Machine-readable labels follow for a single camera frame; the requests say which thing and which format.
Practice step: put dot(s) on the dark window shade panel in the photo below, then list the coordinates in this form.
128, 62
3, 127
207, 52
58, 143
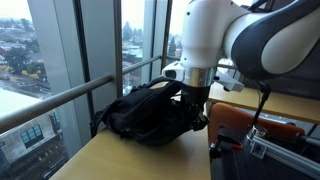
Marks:
300, 86

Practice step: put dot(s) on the aluminium extrusion rail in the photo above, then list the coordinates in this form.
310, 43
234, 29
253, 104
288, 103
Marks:
286, 156

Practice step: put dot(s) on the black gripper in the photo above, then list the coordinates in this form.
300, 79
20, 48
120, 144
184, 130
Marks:
196, 95

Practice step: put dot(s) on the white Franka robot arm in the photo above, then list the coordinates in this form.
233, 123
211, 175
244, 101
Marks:
253, 36

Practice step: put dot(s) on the black North Face backpack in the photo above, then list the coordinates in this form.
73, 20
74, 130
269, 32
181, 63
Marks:
146, 113

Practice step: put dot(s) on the grey metal window handrail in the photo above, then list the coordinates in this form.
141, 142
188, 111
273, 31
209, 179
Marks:
60, 98

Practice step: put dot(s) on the dark window mullion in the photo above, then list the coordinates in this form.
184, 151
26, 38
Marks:
85, 60

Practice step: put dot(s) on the large orange chair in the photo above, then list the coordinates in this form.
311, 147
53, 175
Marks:
240, 116

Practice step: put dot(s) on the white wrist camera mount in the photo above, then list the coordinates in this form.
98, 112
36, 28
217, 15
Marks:
230, 81

